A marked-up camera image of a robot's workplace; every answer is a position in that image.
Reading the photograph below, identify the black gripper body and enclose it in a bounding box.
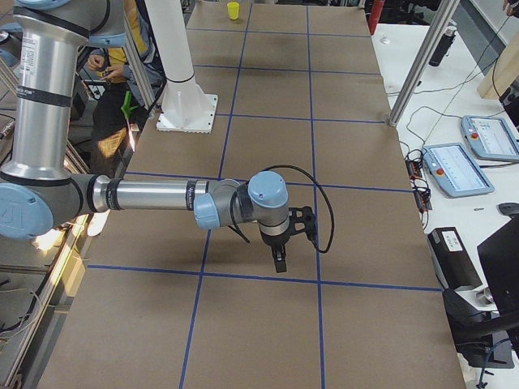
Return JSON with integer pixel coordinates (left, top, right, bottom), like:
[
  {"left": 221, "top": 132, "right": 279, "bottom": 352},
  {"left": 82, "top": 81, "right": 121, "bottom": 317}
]
[{"left": 261, "top": 233, "right": 289, "bottom": 254}]

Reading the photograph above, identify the yellow plastic cup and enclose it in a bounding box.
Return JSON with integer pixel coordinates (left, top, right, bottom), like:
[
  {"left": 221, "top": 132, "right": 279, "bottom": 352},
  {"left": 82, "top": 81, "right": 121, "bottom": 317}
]
[{"left": 226, "top": 1, "right": 240, "bottom": 20}]

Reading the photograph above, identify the brown paper table mat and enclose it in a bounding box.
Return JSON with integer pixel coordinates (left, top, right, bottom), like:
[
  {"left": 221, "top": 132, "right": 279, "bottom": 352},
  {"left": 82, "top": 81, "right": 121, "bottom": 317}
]
[{"left": 38, "top": 3, "right": 467, "bottom": 389}]

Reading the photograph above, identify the black box with label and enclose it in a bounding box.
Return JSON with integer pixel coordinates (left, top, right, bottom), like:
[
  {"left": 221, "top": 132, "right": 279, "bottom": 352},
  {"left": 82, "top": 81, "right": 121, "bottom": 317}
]
[{"left": 427, "top": 227, "right": 483, "bottom": 292}]

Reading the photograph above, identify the near blue teach pendant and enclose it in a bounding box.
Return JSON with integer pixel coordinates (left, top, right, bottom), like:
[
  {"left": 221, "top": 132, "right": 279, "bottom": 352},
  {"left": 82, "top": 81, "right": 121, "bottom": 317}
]
[{"left": 422, "top": 143, "right": 495, "bottom": 198}]

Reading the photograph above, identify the blue teach pendant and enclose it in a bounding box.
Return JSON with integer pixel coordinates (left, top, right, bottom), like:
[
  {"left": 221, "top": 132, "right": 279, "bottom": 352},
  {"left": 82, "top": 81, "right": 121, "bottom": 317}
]
[
  {"left": 461, "top": 116, "right": 518, "bottom": 162},
  {"left": 422, "top": 143, "right": 495, "bottom": 198}
]

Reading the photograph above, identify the black monitor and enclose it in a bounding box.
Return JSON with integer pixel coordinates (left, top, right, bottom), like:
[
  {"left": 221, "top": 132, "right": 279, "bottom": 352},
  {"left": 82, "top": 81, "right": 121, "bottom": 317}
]
[{"left": 478, "top": 217, "right": 518, "bottom": 314}]

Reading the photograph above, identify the black computer mouse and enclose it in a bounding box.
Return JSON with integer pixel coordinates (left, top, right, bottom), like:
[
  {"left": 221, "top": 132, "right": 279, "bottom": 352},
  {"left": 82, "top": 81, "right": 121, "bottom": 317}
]
[{"left": 497, "top": 202, "right": 519, "bottom": 219}]

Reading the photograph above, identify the person in yellow jacket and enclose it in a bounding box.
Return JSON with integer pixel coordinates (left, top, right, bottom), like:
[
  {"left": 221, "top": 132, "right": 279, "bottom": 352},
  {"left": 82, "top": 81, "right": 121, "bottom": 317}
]
[{"left": 87, "top": 1, "right": 165, "bottom": 178}]

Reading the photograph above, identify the far blue teach pendant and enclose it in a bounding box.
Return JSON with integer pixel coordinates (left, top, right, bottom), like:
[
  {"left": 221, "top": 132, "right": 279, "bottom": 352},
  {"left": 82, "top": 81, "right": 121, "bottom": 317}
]
[{"left": 461, "top": 116, "right": 518, "bottom": 162}]

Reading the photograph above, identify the black water bottle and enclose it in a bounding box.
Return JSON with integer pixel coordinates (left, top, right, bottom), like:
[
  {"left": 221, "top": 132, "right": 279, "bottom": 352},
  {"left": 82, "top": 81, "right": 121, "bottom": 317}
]
[{"left": 428, "top": 26, "right": 457, "bottom": 66}]

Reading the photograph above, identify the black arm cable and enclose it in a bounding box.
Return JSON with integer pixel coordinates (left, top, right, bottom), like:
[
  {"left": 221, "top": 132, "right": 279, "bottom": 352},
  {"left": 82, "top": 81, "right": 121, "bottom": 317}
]
[{"left": 226, "top": 164, "right": 336, "bottom": 254}]

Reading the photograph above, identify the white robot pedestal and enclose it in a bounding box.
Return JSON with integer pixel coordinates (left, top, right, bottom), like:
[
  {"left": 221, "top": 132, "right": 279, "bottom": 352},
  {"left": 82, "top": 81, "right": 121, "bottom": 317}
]
[{"left": 147, "top": 1, "right": 218, "bottom": 133}]

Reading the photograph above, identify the aluminium frame post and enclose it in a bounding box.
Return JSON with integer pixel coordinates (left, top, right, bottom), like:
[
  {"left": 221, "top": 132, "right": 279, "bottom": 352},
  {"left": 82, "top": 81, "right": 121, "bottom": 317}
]
[{"left": 388, "top": 0, "right": 460, "bottom": 127}]

